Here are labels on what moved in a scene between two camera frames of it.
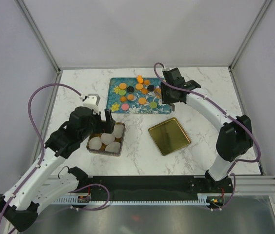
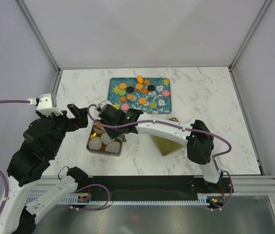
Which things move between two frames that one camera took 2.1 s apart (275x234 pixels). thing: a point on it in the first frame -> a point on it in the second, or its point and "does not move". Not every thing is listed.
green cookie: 153,104 does not move
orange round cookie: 130,97 does not move
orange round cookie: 142,101 does not move
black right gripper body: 166,96 -> 114,133
